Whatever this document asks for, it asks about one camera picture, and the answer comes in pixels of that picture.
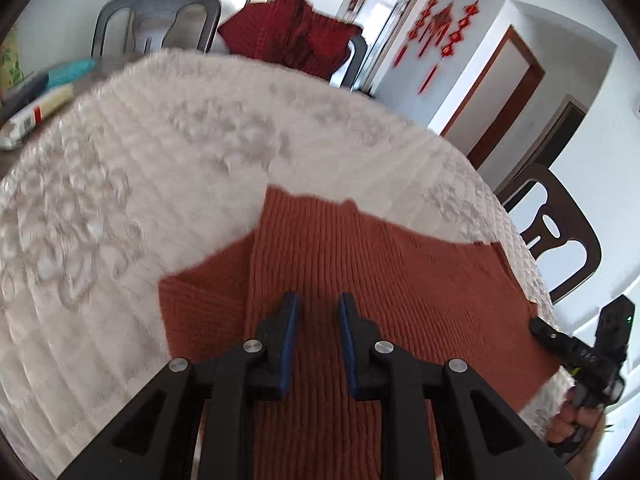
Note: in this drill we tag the dark framed doorway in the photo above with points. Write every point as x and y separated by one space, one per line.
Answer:
565 125

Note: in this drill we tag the dark chair under plaid cloth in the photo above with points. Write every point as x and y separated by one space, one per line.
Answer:
352 65

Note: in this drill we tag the red knot wall ornament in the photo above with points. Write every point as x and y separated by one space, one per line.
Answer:
444 17
457 40
415 27

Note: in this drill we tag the brown framed doorway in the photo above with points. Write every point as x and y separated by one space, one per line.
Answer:
525 90

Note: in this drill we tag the white box with red label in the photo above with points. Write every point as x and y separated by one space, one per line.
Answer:
35 115

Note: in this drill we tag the green floral bag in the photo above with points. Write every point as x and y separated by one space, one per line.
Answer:
11 60

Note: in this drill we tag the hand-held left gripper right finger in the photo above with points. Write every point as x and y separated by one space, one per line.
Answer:
348 340

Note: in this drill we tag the dark blue box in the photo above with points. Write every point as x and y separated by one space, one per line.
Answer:
22 91

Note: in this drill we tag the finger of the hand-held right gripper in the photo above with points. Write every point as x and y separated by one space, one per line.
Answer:
550 335

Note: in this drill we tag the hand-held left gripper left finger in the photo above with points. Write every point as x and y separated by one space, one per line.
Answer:
287 340

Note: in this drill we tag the red plaid cloth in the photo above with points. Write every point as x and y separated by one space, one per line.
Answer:
285 30

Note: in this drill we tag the dark grey plastic chair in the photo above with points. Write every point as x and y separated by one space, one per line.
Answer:
112 15

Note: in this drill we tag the cream quilted table cover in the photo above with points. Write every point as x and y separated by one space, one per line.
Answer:
125 185

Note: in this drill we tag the person's right hand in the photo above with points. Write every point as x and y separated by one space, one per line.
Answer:
575 422

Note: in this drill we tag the rust orange knit sweater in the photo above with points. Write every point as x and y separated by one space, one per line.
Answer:
430 290

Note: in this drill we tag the dark brown plastic chair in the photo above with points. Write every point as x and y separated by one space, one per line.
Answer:
585 240

